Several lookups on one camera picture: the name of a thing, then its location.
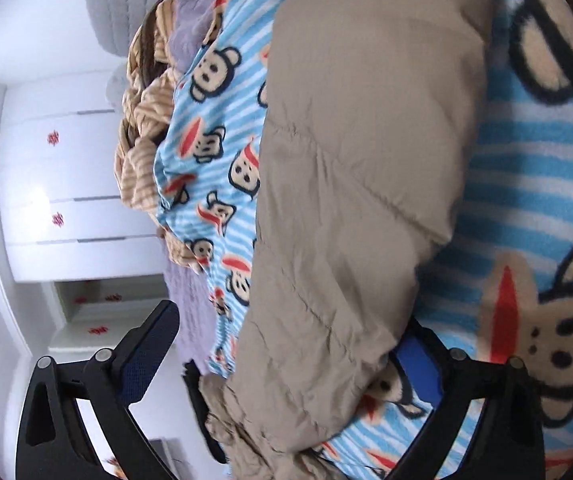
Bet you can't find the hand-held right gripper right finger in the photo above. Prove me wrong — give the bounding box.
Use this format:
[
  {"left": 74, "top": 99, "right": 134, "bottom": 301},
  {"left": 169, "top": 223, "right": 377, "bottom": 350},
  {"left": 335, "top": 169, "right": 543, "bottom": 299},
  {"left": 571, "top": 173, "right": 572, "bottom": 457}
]
[{"left": 391, "top": 317, "right": 547, "bottom": 480}]

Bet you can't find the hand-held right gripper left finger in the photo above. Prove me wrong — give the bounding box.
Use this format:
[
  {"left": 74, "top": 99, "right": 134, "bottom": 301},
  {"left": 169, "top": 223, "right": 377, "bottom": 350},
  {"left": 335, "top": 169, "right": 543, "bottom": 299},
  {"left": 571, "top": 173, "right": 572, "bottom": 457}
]
[{"left": 15, "top": 300, "right": 182, "bottom": 480}]

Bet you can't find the tan puffer jacket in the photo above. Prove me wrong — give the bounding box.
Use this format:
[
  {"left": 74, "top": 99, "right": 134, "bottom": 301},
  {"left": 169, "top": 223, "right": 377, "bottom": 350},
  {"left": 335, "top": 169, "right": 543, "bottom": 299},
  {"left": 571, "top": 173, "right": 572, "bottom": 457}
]
[{"left": 201, "top": 0, "right": 492, "bottom": 480}]

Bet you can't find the black cloth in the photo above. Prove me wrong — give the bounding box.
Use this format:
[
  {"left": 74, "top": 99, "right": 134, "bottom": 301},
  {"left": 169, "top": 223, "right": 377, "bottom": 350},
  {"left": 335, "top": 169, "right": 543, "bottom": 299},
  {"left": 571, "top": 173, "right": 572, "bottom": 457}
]
[{"left": 181, "top": 359, "right": 228, "bottom": 466}]

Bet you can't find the blue striped monkey print blanket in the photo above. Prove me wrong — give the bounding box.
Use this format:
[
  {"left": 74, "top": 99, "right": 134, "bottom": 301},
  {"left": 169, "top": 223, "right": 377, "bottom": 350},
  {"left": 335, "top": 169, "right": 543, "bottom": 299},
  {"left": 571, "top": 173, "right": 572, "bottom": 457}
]
[{"left": 154, "top": 0, "right": 573, "bottom": 480}]

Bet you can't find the white wardrobe with red stickers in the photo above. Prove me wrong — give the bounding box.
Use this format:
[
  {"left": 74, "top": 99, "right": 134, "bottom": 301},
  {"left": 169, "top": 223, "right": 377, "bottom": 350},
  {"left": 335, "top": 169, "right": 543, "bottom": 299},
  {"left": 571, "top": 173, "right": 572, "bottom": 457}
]
[{"left": 0, "top": 80, "right": 167, "bottom": 286}]

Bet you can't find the purple bed cover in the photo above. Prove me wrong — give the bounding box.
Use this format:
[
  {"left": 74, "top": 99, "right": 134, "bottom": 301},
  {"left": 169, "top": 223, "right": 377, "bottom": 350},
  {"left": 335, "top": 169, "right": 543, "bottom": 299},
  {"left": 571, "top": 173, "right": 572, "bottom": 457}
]
[{"left": 164, "top": 0, "right": 272, "bottom": 368}]

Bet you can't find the grey quilted headboard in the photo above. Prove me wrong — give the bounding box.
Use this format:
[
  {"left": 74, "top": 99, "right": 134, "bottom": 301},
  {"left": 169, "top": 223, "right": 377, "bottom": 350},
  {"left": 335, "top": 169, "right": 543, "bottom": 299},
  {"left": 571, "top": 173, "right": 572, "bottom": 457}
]
[{"left": 79, "top": 0, "right": 187, "bottom": 56}]

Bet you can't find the tan striped corduroy garment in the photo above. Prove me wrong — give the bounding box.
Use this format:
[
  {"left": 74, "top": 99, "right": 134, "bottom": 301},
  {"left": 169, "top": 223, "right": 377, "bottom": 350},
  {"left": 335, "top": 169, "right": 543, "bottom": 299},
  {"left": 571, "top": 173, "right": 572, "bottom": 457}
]
[{"left": 114, "top": 0, "right": 227, "bottom": 273}]

